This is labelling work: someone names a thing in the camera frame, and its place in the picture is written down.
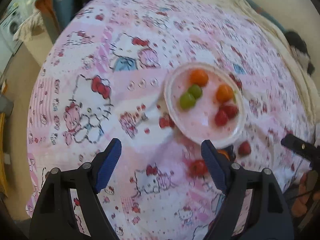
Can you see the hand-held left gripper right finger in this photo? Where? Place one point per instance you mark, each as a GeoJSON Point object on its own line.
{"type": "Point", "coordinates": [213, 165]}

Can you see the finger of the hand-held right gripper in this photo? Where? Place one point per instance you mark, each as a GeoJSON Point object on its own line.
{"type": "Point", "coordinates": [297, 145]}

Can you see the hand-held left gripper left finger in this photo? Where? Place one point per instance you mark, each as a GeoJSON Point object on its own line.
{"type": "Point", "coordinates": [108, 165]}

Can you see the small orange tomato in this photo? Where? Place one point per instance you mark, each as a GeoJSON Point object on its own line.
{"type": "Point", "coordinates": [224, 93]}
{"type": "Point", "coordinates": [223, 153]}

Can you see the red cherry tomato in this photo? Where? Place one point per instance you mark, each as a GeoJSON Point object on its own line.
{"type": "Point", "coordinates": [244, 148]}
{"type": "Point", "coordinates": [230, 110]}
{"type": "Point", "coordinates": [198, 167]}
{"type": "Point", "coordinates": [221, 118]}

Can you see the pink strawberry print plate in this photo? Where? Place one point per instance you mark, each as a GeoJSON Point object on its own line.
{"type": "Point", "coordinates": [200, 127]}

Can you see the green grape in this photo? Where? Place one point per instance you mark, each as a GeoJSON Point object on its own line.
{"type": "Point", "coordinates": [195, 91]}
{"type": "Point", "coordinates": [187, 100]}

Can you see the large orange tomato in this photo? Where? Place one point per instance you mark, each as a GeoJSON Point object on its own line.
{"type": "Point", "coordinates": [198, 77]}

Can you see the person's right hand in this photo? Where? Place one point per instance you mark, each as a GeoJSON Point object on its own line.
{"type": "Point", "coordinates": [301, 200]}

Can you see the striped garment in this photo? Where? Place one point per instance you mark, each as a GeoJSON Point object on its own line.
{"type": "Point", "coordinates": [303, 60]}

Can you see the pink cartoon printed blanket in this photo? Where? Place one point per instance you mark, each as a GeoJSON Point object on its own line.
{"type": "Point", "coordinates": [100, 67]}

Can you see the black garment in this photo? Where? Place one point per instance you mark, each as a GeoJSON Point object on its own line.
{"type": "Point", "coordinates": [297, 41]}

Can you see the yellow stool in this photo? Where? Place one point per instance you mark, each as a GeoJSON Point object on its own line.
{"type": "Point", "coordinates": [3, 155]}

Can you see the grey bin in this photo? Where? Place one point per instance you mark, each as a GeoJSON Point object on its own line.
{"type": "Point", "coordinates": [5, 103]}

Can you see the cream duvet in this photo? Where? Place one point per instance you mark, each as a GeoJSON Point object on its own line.
{"type": "Point", "coordinates": [270, 25]}

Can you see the cream frilled cloth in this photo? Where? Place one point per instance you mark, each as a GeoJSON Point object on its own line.
{"type": "Point", "coordinates": [28, 26]}

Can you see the blue armchair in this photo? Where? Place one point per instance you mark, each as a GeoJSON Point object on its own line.
{"type": "Point", "coordinates": [55, 7]}

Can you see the white washing machine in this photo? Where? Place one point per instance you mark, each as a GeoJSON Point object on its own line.
{"type": "Point", "coordinates": [11, 27]}

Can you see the blue bed frame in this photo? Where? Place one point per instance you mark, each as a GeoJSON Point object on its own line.
{"type": "Point", "coordinates": [265, 12]}

